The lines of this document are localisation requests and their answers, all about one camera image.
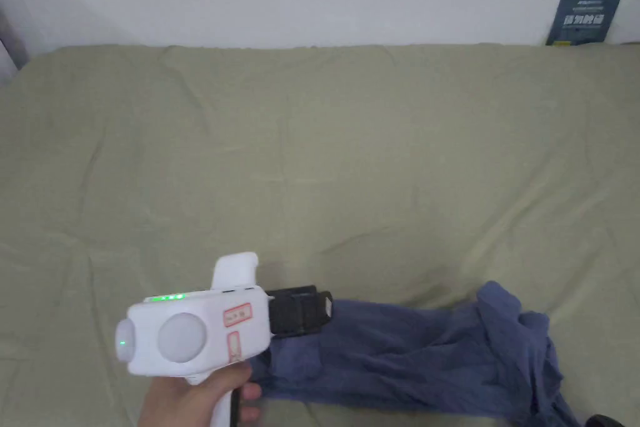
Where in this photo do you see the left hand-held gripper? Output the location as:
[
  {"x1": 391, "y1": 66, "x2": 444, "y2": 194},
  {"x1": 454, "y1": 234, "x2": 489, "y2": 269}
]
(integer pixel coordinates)
[{"x1": 115, "y1": 251, "x2": 335, "y2": 427}]

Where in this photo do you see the dark blue shirt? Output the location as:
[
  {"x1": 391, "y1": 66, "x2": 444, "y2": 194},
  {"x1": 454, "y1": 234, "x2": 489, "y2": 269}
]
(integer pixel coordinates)
[{"x1": 247, "y1": 281, "x2": 584, "y2": 427}]

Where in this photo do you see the person's left hand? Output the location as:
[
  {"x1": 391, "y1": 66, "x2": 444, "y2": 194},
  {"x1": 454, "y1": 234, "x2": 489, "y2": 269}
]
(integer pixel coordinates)
[{"x1": 137, "y1": 364, "x2": 264, "y2": 427}]

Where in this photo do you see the bed with pale green sheet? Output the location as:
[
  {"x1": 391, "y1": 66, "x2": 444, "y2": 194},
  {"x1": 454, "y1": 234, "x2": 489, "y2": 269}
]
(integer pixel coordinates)
[{"x1": 0, "y1": 43, "x2": 640, "y2": 427}]

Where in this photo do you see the dark blue printed card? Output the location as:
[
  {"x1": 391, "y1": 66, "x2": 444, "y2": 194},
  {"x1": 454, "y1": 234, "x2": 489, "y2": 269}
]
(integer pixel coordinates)
[{"x1": 544, "y1": 0, "x2": 623, "y2": 47}]

